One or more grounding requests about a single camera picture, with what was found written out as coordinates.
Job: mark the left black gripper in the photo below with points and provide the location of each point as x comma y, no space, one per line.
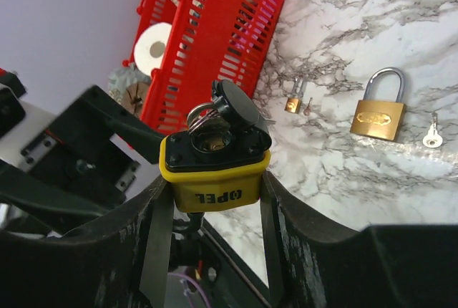
62,171

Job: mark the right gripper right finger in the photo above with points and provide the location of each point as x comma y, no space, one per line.
313,261

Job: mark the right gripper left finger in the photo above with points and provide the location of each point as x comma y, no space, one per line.
118,260

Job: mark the yellow black padlock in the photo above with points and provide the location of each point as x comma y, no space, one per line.
217,164

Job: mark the large brass padlock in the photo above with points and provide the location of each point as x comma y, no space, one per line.
377,118

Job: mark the small brass padlock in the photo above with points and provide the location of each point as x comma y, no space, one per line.
294,100

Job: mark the small padlock key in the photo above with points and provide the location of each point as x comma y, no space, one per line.
307,109

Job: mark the large padlock silver key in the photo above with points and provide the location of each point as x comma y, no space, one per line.
432,139

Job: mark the brown round item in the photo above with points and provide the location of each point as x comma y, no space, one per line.
134,97

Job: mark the red plastic basket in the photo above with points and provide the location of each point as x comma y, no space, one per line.
205,41

